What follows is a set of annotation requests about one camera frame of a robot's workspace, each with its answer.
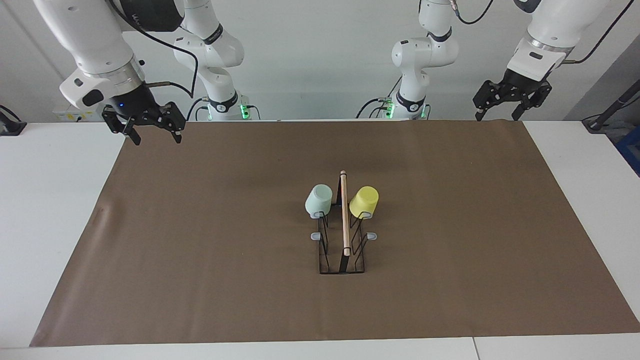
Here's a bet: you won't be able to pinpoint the black right base cables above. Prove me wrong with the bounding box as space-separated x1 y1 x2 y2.
186 97 262 122

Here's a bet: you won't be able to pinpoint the black wire cup rack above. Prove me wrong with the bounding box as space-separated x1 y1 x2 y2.
310 170 378 275

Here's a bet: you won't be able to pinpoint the black left base cables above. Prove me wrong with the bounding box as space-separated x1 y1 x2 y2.
356 75 432 120

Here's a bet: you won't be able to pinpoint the black clamp mount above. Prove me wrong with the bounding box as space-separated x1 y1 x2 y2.
0 105 27 137

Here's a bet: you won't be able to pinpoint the blue box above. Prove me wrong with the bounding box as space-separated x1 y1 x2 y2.
616 125 640 177

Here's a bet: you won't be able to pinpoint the black camera stand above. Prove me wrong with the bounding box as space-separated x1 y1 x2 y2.
582 80 640 134

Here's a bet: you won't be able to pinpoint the black base cables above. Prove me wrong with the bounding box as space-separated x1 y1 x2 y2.
186 97 262 122
356 75 432 120

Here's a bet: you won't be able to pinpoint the brown paper table mat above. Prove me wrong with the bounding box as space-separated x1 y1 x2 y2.
29 120 640 347

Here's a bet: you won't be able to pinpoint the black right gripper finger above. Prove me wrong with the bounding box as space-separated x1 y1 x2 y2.
101 105 143 146
152 101 187 145

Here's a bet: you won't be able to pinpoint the white wall socket box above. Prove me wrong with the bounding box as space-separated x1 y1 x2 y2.
52 102 107 123

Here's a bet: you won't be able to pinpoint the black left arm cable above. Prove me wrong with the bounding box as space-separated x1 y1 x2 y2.
449 0 637 66

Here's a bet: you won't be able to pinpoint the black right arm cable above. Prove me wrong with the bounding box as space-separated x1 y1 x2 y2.
107 0 201 99

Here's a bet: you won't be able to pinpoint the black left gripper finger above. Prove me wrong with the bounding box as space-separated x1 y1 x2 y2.
510 82 553 122
472 79 509 122

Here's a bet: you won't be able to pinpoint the yellow plastic cup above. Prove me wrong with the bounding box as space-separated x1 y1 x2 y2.
349 186 380 220

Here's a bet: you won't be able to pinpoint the pale green plastic cup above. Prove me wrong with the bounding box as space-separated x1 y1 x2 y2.
305 184 334 220

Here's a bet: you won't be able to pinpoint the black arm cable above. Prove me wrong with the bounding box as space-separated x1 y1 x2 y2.
449 0 637 66
107 0 201 99

